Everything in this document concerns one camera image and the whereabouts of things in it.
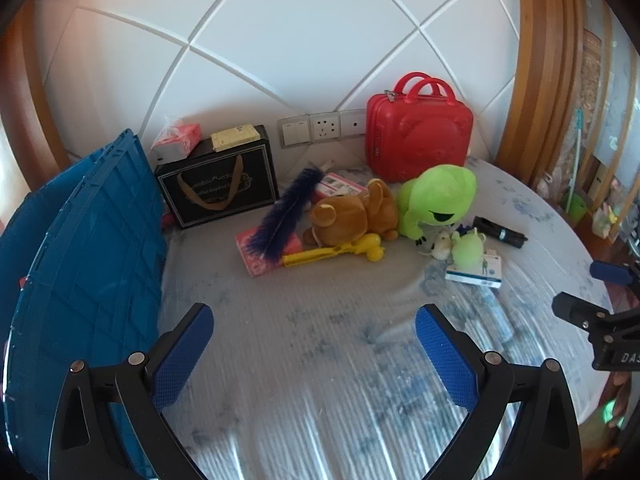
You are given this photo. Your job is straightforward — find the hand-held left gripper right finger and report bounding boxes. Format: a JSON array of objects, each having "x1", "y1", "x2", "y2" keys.
[{"x1": 415, "y1": 303, "x2": 583, "y2": 480}]

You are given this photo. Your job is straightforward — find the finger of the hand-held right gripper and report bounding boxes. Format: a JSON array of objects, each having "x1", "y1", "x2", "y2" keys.
[
  {"x1": 552, "y1": 292, "x2": 613, "y2": 333},
  {"x1": 590, "y1": 260, "x2": 640, "y2": 287}
]

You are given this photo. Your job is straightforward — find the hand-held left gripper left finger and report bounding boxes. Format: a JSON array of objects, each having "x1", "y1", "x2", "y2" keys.
[{"x1": 48, "y1": 303, "x2": 216, "y2": 480}]

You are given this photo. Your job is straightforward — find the white medicine box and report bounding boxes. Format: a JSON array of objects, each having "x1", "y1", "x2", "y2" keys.
[{"x1": 445, "y1": 251, "x2": 503, "y2": 289}]

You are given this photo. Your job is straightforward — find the blue plastic crate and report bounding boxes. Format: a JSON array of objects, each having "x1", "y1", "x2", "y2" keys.
[{"x1": 0, "y1": 129, "x2": 168, "y2": 480}]

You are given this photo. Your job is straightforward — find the blue feather duster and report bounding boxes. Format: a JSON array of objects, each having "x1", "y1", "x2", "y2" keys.
[{"x1": 248, "y1": 160, "x2": 336, "y2": 263}]

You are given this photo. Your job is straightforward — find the black flashlight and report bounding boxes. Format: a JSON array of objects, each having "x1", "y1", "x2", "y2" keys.
[{"x1": 472, "y1": 216, "x2": 528, "y2": 249}]

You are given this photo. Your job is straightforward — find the small green plush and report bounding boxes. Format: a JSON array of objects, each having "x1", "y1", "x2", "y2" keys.
[{"x1": 450, "y1": 227, "x2": 487, "y2": 268}]

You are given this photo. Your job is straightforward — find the small white toy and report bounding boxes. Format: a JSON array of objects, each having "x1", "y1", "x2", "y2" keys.
[{"x1": 417, "y1": 230, "x2": 453, "y2": 261}]

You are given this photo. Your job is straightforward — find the pink tissue pack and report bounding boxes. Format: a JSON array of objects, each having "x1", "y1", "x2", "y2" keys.
[
  {"x1": 235, "y1": 225, "x2": 304, "y2": 278},
  {"x1": 151, "y1": 115, "x2": 202, "y2": 165}
]

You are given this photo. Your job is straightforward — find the light blue stick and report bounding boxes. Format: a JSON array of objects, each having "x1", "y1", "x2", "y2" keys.
[{"x1": 565, "y1": 107, "x2": 584, "y2": 211}]

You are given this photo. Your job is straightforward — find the green frog plush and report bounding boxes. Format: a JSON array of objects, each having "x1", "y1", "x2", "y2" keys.
[{"x1": 396, "y1": 164, "x2": 478, "y2": 241}]

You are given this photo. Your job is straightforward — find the yellow snowball clamp toy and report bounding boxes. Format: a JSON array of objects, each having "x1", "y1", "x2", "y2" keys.
[{"x1": 281, "y1": 233, "x2": 386, "y2": 267}]

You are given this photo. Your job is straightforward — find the brown teddy bear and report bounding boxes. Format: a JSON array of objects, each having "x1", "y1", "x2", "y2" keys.
[{"x1": 302, "y1": 178, "x2": 399, "y2": 247}]

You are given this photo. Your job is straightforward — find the black gift box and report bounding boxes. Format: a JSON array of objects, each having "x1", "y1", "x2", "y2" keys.
[{"x1": 154, "y1": 125, "x2": 280, "y2": 231}]

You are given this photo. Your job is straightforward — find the red and white box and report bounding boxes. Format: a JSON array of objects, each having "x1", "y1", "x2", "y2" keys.
[{"x1": 314, "y1": 171, "x2": 368, "y2": 201}]

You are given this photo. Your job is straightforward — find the red toy suitcase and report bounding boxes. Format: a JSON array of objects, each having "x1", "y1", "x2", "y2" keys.
[{"x1": 365, "y1": 72, "x2": 474, "y2": 183}]

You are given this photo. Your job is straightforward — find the small yellow box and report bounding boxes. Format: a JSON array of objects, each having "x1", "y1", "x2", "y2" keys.
[{"x1": 210, "y1": 125, "x2": 261, "y2": 152}]

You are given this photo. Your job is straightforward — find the curved wooden frame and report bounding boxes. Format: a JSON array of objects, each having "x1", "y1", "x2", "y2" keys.
[
  {"x1": 495, "y1": 0, "x2": 613, "y2": 196},
  {"x1": 0, "y1": 0, "x2": 71, "y2": 196}
]

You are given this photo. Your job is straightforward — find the white wall light switch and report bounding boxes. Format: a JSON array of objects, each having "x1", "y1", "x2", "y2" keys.
[{"x1": 278, "y1": 116, "x2": 312, "y2": 149}]

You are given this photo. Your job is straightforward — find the white wall socket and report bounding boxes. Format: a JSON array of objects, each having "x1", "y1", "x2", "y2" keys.
[
  {"x1": 340, "y1": 109, "x2": 368, "y2": 138},
  {"x1": 310, "y1": 112, "x2": 342, "y2": 143}
]

